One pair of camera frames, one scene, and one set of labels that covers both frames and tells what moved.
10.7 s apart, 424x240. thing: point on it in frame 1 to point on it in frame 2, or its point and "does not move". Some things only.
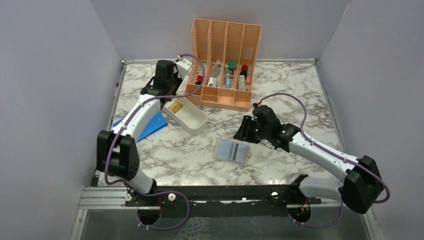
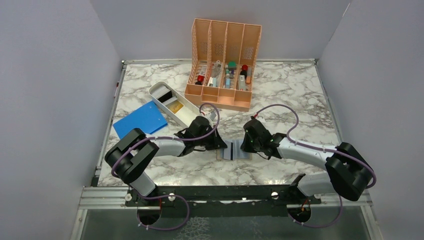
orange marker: (248, 76) does not move
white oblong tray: (186, 115) does not move
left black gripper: (178, 80) to (217, 143)
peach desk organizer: (228, 51) does not move
